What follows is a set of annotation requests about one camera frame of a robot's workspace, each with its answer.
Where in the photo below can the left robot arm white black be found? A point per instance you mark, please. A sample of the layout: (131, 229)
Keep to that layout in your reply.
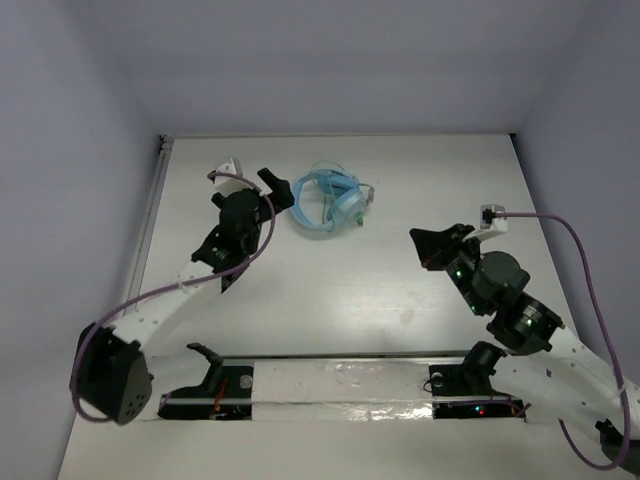
(110, 380)

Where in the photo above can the light blue headphones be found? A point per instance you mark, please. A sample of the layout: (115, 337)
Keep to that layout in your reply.
(343, 198)

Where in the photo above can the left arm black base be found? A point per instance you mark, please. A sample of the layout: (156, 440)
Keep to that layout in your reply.
(224, 393)

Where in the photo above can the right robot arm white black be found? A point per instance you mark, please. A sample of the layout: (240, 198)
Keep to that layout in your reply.
(535, 356)

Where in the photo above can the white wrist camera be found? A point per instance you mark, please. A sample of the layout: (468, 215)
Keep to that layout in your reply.
(226, 177)
(493, 222)

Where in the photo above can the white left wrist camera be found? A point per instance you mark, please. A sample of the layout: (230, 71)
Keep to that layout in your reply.
(226, 177)

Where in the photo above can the metal rail with silver tape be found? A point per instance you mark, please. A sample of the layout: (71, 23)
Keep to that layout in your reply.
(358, 387)

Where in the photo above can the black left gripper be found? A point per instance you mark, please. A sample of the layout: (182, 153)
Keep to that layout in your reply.
(270, 201)

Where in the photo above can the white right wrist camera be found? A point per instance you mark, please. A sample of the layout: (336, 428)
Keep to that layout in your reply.
(493, 222)

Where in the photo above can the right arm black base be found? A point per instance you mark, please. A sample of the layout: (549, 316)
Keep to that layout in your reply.
(463, 391)

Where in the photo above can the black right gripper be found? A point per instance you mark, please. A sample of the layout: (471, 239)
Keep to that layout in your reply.
(434, 246)

